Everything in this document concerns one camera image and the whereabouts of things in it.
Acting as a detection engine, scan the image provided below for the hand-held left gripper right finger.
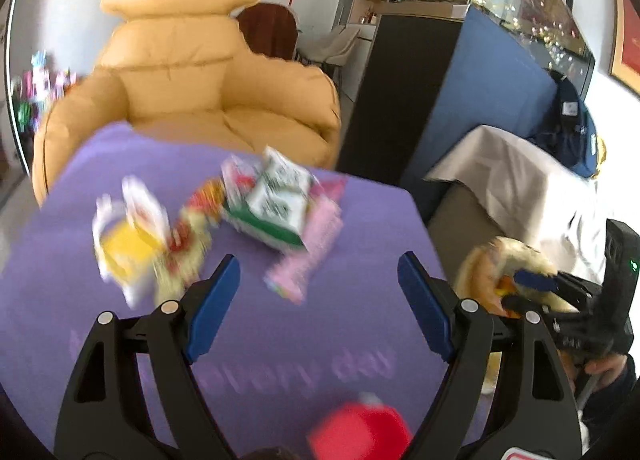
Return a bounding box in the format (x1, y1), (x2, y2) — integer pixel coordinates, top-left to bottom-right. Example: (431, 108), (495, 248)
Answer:
(397, 251), (583, 460)

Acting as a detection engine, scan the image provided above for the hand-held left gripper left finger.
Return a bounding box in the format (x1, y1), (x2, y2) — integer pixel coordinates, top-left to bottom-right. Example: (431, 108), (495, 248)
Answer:
(54, 254), (241, 460)

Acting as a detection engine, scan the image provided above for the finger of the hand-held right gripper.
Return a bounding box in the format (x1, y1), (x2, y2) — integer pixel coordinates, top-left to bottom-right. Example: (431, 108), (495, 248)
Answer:
(501, 294), (566, 323)
(514, 269), (608, 306)

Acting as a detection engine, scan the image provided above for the pink packet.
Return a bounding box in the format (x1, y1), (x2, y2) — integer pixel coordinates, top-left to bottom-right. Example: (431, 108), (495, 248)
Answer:
(262, 177), (348, 303)

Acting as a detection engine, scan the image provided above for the person's right forearm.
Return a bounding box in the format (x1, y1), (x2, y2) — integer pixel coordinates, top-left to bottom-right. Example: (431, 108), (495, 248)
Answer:
(575, 355), (640, 446)

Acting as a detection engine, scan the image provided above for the person's right hand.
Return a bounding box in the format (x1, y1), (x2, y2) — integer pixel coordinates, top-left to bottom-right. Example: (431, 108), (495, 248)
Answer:
(582, 354), (633, 383)

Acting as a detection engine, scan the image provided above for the red yellow snack wrapper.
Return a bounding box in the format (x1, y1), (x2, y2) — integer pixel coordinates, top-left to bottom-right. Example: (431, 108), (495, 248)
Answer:
(170, 177), (233, 261)

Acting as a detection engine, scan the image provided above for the white and yellow toy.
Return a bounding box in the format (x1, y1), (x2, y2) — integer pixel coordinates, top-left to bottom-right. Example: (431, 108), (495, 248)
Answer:
(91, 176), (171, 308)

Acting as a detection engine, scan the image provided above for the green white snack packet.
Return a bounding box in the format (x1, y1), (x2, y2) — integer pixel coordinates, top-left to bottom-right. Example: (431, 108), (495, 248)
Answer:
(220, 145), (321, 252)

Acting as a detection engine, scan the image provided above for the white sheet cover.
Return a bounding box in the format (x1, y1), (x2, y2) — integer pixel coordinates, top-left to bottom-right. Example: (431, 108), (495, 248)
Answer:
(424, 124), (618, 286)

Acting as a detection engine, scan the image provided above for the pink container with red lid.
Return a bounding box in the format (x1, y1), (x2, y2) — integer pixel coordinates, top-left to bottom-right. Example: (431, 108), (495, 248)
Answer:
(306, 392), (415, 460)

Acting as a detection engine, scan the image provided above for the navy backpack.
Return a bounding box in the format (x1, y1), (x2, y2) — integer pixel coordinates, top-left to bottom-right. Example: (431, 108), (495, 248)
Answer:
(527, 68), (598, 178)

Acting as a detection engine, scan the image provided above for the black cabinet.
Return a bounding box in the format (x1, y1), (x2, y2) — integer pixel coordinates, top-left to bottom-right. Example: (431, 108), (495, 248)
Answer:
(337, 13), (463, 186)

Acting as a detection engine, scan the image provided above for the blue cloth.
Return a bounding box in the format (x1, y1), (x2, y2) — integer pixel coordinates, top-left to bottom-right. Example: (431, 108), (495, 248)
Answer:
(400, 5), (558, 221)

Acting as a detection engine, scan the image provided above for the yellow armchair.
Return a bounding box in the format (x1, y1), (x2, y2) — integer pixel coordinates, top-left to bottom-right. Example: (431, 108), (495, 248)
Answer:
(31, 0), (343, 208)

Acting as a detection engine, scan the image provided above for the white dining chair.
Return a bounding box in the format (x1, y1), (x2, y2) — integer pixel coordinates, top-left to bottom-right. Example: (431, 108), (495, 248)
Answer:
(300, 23), (362, 86)

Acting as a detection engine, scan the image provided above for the brown chair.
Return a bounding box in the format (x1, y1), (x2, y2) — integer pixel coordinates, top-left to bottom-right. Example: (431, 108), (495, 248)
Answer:
(235, 3), (299, 61)

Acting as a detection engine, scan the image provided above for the pile of colourful toys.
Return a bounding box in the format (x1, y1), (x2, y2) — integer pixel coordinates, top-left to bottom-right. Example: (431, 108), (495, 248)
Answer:
(10, 50), (76, 133)

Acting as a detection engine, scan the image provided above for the framed wall picture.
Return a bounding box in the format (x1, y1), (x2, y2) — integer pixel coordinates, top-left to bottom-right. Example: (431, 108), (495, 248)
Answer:
(609, 0), (640, 101)

